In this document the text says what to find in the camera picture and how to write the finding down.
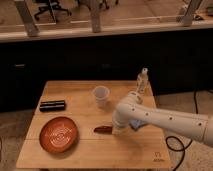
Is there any clear plastic bottle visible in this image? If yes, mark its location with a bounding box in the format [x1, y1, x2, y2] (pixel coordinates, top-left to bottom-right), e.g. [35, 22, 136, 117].
[136, 68, 148, 93]

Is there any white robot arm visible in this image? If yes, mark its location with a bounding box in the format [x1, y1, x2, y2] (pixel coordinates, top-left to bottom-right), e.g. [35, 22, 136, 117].
[112, 91, 213, 147]

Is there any translucent plastic cup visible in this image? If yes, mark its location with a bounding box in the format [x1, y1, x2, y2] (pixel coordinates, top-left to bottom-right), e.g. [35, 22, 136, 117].
[92, 86, 110, 108]

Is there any black rectangular box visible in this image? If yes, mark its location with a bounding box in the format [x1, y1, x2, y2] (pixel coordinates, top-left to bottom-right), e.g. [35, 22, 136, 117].
[39, 100, 66, 112]

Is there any black office chair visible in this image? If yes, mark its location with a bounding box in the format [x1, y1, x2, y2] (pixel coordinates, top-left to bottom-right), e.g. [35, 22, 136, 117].
[34, 0, 72, 22]

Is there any dark red chili pepper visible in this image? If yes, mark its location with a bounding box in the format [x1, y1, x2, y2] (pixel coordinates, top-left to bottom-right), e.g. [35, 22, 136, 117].
[94, 126, 112, 134]

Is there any blue sponge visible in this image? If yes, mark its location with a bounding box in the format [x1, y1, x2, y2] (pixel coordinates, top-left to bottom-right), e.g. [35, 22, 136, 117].
[130, 120, 146, 131]

